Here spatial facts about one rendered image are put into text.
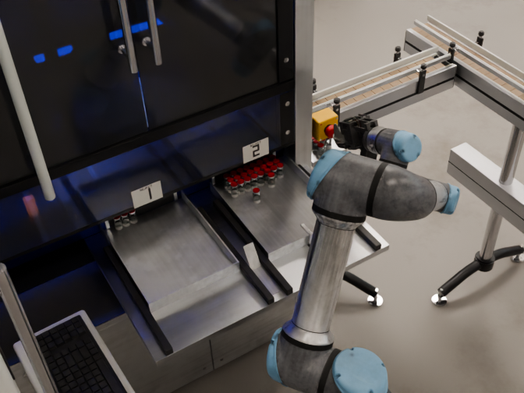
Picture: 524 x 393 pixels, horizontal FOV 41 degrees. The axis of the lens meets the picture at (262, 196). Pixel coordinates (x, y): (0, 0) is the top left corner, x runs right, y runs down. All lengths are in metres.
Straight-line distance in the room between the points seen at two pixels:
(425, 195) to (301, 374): 0.46
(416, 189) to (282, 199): 0.71
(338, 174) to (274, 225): 0.59
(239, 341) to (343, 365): 1.11
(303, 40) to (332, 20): 2.84
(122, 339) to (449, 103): 2.43
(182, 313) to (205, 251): 0.21
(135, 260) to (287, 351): 0.58
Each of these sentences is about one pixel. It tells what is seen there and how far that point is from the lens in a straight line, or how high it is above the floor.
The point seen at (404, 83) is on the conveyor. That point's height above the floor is 0.93.
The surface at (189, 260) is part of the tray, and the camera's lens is 1.92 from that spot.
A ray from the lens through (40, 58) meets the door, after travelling 1.62.
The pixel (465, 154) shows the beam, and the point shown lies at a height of 0.55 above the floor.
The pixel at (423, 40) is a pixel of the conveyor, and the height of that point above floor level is 0.93.
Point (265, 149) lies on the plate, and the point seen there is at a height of 1.01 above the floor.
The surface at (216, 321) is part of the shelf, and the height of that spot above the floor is 0.88.
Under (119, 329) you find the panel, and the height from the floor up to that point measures 0.54.
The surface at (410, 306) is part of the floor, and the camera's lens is 2.96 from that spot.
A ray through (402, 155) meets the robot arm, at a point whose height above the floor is 1.15.
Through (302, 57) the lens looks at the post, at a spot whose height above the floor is 1.27.
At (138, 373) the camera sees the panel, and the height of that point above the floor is 0.29.
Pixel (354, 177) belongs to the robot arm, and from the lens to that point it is 1.42.
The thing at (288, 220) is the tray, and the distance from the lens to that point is 2.00.
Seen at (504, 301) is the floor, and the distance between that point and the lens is 3.06.
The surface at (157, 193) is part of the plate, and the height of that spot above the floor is 1.01.
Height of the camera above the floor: 2.29
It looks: 43 degrees down
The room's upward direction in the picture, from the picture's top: 3 degrees counter-clockwise
